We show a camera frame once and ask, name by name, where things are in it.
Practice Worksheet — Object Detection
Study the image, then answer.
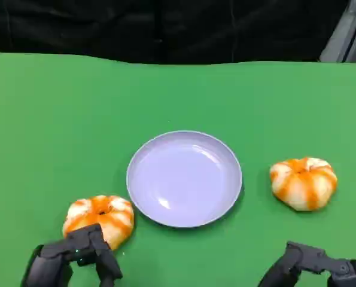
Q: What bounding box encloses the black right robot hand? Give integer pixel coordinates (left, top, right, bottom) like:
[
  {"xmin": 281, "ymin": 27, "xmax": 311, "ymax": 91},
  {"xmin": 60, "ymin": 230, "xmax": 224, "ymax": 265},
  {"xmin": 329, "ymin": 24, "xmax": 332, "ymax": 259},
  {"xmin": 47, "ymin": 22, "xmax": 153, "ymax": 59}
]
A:
[{"xmin": 257, "ymin": 240, "xmax": 356, "ymax": 287}]

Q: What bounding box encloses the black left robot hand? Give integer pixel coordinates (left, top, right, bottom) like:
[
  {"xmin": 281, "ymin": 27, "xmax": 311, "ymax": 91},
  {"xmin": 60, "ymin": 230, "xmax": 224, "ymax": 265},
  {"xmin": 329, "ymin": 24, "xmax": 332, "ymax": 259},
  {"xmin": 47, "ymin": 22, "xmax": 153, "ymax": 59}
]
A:
[{"xmin": 20, "ymin": 222, "xmax": 124, "ymax": 287}]

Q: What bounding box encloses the orange and white bread roll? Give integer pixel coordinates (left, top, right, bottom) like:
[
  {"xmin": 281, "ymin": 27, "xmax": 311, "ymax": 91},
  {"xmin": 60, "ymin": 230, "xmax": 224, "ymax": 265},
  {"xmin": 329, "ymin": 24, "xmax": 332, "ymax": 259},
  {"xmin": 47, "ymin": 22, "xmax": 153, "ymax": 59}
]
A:
[
  {"xmin": 62, "ymin": 194, "xmax": 135, "ymax": 251},
  {"xmin": 269, "ymin": 157, "xmax": 338, "ymax": 212}
]

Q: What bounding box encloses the green table cloth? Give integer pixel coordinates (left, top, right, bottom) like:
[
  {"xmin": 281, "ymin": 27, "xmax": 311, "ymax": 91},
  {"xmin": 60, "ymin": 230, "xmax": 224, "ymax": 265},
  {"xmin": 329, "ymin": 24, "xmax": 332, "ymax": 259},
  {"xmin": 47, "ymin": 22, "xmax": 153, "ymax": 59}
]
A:
[{"xmin": 0, "ymin": 51, "xmax": 356, "ymax": 287}]

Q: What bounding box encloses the lilac plate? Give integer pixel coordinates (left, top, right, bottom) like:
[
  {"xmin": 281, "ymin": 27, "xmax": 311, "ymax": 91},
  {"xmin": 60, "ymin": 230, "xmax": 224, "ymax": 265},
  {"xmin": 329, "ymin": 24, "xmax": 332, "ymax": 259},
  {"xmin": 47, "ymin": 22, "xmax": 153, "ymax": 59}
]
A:
[{"xmin": 126, "ymin": 130, "xmax": 244, "ymax": 229}]

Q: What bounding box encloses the black backdrop curtain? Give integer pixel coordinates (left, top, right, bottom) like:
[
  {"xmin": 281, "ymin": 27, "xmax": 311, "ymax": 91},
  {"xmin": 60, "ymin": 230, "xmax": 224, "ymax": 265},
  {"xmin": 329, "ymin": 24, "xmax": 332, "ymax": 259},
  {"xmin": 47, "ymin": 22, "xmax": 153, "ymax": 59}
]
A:
[{"xmin": 0, "ymin": 0, "xmax": 351, "ymax": 65}]

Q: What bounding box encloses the silver metal frame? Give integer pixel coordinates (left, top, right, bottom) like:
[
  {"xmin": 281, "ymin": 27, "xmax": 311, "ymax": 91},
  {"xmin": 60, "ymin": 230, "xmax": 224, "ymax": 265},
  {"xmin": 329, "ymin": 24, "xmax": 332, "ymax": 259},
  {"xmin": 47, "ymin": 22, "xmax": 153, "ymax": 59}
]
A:
[{"xmin": 317, "ymin": 0, "xmax": 356, "ymax": 64}]

